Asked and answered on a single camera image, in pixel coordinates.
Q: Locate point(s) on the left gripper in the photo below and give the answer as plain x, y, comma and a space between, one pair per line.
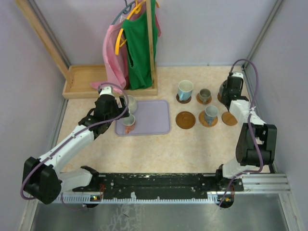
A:
120, 110

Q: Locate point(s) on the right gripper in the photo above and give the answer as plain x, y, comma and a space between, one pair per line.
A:
224, 90

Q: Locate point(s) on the dark green speckled mug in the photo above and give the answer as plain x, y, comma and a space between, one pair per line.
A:
223, 90

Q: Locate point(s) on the orange printed mug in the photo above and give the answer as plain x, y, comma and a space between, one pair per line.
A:
129, 123

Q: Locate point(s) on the small olive green cup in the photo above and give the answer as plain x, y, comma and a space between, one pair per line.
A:
205, 94

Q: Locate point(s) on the grey blue printed mug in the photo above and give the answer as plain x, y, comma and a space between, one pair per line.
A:
211, 112

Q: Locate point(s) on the light blue mug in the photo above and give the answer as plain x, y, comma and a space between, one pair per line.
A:
185, 88

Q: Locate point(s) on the brown grooved coaster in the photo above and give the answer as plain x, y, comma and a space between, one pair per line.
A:
219, 98
185, 120

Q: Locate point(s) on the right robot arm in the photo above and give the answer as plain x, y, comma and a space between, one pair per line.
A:
256, 145

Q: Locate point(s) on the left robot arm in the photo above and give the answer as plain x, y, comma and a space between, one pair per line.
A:
43, 178

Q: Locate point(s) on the light bamboo coaster right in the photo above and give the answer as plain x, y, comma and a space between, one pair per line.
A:
229, 119

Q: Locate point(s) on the light wood coaster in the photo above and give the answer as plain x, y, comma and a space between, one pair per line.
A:
201, 102

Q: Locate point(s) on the woven rattan coaster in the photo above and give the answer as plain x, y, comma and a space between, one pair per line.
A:
203, 122

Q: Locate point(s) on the dark walnut coaster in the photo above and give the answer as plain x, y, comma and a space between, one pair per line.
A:
184, 101

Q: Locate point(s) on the white speckled mug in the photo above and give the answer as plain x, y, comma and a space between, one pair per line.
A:
132, 104

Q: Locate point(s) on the pink shirt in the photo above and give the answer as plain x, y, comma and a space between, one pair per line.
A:
116, 65

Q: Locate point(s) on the lavender plastic tray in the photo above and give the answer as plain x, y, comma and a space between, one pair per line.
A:
152, 118

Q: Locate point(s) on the wooden rack base tray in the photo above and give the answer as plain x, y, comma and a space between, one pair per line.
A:
82, 75

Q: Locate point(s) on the yellow hanger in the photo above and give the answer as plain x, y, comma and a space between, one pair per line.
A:
136, 12

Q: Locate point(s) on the green tank top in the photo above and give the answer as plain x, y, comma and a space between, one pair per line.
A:
138, 53

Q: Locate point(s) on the grey blue hanger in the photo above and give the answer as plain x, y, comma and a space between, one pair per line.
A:
127, 9

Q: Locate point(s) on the leaning wooden beam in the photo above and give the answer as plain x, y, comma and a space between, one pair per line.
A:
45, 38

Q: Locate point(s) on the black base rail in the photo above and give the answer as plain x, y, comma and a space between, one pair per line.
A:
152, 186

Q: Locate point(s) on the wooden rack post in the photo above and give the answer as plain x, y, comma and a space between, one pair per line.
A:
150, 37

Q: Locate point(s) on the aluminium frame rail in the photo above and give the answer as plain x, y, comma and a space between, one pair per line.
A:
247, 184

